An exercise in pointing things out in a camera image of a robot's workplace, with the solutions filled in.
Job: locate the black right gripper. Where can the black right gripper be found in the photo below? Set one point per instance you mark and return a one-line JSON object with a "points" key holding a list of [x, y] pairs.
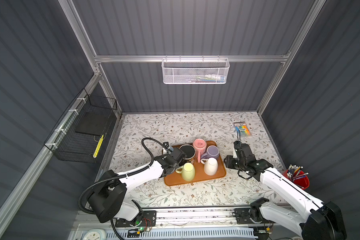
{"points": [[227, 162]]}

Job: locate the black mug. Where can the black mug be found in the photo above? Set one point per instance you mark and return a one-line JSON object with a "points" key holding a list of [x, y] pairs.
{"points": [[189, 151]]}

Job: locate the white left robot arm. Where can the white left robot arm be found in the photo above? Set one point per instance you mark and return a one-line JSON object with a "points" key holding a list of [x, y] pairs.
{"points": [[108, 198]]}

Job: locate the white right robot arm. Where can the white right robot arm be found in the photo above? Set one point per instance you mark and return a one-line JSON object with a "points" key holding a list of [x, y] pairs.
{"points": [[312, 219]]}

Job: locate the light green mug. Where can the light green mug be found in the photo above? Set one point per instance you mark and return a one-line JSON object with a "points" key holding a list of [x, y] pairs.
{"points": [[187, 172]]}

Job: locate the pink mug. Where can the pink mug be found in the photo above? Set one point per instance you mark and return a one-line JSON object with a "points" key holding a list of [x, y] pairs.
{"points": [[200, 146]]}

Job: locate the white mug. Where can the white mug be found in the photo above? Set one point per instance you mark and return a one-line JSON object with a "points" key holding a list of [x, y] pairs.
{"points": [[210, 166]]}

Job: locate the purple mug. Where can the purple mug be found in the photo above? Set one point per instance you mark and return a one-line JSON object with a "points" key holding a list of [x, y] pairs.
{"points": [[211, 152]]}

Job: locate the orange wooden tray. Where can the orange wooden tray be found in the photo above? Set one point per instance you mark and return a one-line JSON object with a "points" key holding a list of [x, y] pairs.
{"points": [[176, 179]]}

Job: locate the highlighter marker pack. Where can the highlighter marker pack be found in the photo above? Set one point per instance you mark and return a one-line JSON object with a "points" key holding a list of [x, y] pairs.
{"points": [[242, 128]]}

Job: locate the red pencil cup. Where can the red pencil cup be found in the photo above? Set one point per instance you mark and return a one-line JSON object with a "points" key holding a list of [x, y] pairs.
{"points": [[303, 182]]}

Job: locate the yellow marker in basket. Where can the yellow marker in basket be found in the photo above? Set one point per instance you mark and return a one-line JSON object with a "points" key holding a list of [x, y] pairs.
{"points": [[98, 147]]}

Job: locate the black foam pad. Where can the black foam pad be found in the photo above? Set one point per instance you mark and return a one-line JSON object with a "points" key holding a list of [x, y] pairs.
{"points": [[93, 124]]}

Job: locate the markers in white basket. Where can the markers in white basket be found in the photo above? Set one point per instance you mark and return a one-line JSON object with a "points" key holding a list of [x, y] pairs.
{"points": [[208, 79]]}

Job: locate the white clock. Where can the white clock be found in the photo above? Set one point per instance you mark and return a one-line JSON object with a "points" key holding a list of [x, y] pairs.
{"points": [[95, 234]]}

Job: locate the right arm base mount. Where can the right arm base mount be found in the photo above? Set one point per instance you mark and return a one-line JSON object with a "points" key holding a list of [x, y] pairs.
{"points": [[246, 214]]}

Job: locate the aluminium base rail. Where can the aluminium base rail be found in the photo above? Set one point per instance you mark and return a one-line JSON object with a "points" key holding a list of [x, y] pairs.
{"points": [[211, 216]]}

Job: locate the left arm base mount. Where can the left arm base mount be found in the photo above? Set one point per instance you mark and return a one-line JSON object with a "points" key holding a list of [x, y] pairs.
{"points": [[146, 218]]}

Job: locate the white ventilated cable duct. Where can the white ventilated cable duct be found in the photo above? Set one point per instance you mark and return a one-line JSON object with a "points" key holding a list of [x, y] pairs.
{"points": [[193, 233]]}

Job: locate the white wire wall basket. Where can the white wire wall basket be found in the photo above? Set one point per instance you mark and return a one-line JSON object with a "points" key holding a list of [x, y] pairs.
{"points": [[176, 71]]}

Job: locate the black wire wall basket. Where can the black wire wall basket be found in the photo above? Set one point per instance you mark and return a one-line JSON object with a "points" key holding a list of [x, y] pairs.
{"points": [[67, 145]]}

